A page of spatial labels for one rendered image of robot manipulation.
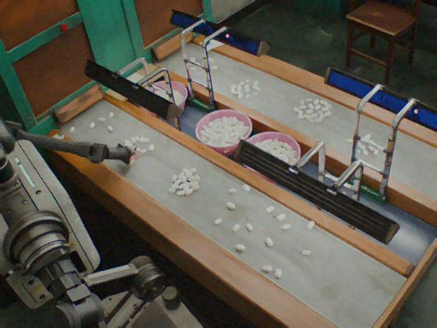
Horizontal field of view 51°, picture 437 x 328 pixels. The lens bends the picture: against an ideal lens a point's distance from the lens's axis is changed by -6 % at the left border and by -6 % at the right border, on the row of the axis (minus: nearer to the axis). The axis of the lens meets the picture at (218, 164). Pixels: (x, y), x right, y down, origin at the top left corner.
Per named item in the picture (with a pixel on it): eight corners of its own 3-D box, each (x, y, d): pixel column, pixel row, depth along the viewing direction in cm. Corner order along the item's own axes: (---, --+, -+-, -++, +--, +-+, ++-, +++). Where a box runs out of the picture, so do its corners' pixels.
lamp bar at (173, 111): (168, 123, 193) (165, 108, 188) (83, 75, 227) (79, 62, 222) (183, 112, 197) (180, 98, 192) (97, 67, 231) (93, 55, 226)
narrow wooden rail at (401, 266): (402, 290, 170) (408, 275, 162) (106, 111, 269) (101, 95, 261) (410, 280, 173) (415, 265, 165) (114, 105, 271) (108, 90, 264)
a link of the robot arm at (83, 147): (0, 147, 186) (5, 121, 184) (0, 145, 191) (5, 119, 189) (101, 166, 204) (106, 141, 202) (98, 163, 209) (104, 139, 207)
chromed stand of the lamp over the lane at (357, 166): (329, 271, 178) (337, 193, 147) (287, 245, 189) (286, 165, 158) (357, 238, 187) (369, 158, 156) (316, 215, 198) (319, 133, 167)
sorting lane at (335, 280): (360, 344, 152) (361, 341, 150) (59, 131, 250) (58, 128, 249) (406, 282, 165) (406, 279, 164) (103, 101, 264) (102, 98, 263)
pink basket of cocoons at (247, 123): (242, 166, 223) (240, 151, 216) (189, 155, 232) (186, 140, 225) (261, 129, 240) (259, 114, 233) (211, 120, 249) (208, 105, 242)
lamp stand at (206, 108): (215, 118, 250) (204, 43, 218) (189, 104, 260) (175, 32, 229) (240, 99, 258) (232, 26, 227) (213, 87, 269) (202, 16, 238)
